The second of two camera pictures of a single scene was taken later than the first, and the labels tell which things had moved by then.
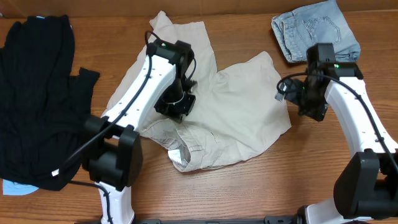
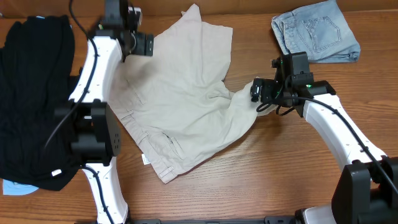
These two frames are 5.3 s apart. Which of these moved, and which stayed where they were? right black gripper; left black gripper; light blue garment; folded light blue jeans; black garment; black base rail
Moved: left black gripper; right black gripper
Stayed: black base rail; folded light blue jeans; black garment; light blue garment
